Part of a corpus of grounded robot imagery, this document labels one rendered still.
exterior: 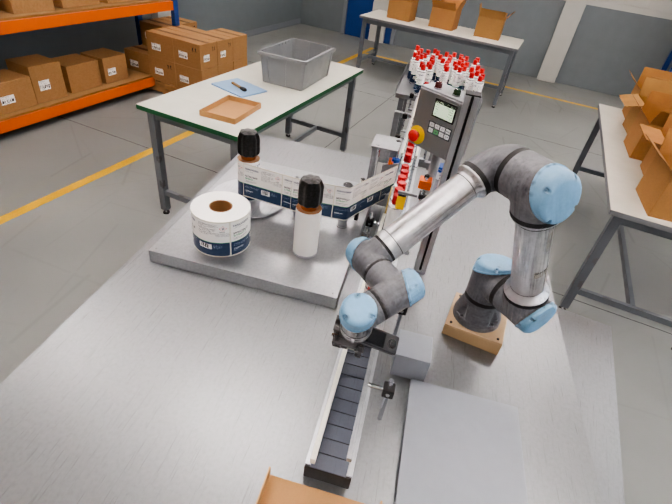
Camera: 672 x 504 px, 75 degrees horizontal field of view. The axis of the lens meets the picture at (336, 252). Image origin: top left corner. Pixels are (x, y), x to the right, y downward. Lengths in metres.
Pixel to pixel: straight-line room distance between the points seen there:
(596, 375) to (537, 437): 0.35
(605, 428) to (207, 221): 1.32
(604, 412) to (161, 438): 1.20
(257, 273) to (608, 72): 8.10
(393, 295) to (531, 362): 0.72
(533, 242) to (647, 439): 1.84
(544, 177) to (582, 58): 8.01
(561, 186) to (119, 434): 1.13
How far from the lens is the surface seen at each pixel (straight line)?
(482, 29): 6.86
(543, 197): 1.00
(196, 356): 1.34
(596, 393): 1.58
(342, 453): 1.12
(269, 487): 1.12
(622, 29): 8.96
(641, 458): 2.72
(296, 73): 3.42
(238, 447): 1.17
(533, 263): 1.18
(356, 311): 0.89
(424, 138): 1.49
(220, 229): 1.50
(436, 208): 1.04
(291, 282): 1.47
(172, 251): 1.61
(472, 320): 1.45
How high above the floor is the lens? 1.86
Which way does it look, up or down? 37 degrees down
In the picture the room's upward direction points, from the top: 9 degrees clockwise
